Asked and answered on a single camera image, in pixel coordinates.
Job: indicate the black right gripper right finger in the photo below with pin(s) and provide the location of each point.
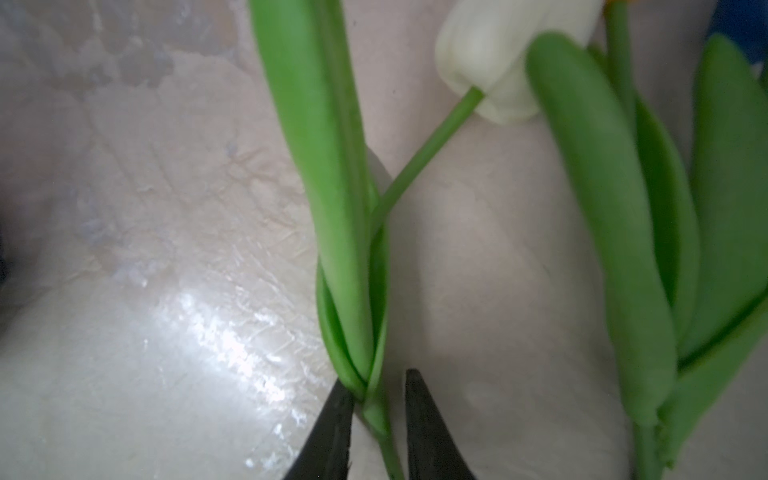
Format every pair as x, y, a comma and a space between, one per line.
432, 453

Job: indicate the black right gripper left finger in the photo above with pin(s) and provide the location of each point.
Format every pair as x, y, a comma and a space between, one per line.
325, 454

